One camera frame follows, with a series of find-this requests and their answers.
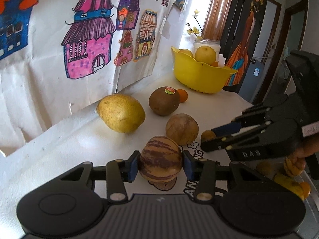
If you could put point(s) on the person's right hand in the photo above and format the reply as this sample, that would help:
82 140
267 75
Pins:
308 148

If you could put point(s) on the tan round melon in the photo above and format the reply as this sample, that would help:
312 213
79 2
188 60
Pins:
182 129

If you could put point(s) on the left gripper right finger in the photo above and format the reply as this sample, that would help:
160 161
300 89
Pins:
202 171

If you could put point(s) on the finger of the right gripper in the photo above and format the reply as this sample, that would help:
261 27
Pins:
248 140
251 117

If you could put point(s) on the white paper box in bowl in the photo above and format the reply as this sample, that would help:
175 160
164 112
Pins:
221 61

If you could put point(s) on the grey appliance in hallway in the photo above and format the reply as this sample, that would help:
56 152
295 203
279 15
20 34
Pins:
251 80

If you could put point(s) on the white jar with flowers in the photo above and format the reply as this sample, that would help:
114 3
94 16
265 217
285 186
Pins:
198 41

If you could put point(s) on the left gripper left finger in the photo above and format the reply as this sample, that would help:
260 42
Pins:
118 172

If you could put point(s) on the brown kiwi with sticker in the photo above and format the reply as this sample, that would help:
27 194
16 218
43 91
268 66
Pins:
164 101

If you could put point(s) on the orange tangerine in tray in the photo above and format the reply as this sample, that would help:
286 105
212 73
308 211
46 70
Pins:
306 189

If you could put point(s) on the houses drawing paper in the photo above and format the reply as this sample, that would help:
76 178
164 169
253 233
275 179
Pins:
60 56

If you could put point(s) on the large yellow lemon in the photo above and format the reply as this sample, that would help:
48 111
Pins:
121 113

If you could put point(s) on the lady in orange dress painting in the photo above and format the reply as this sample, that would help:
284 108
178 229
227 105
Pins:
246 37

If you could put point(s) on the small orange kumquat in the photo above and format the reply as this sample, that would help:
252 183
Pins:
183 95

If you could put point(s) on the yellow pear in tray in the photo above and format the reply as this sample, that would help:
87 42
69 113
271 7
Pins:
289 184

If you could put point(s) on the grey metal tray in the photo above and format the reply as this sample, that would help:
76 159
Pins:
309 227

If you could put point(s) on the white printed table cloth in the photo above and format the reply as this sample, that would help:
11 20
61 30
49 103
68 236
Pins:
85 137

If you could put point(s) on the yellow apple in bowl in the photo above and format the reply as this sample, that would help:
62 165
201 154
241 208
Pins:
206 55

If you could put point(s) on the small brown longan fruit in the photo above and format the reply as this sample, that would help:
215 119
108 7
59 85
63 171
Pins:
208 135

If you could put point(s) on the purple striped pepino melon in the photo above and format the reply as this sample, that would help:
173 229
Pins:
160 160

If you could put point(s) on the yellow plastic bowl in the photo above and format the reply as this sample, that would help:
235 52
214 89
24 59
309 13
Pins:
200 76

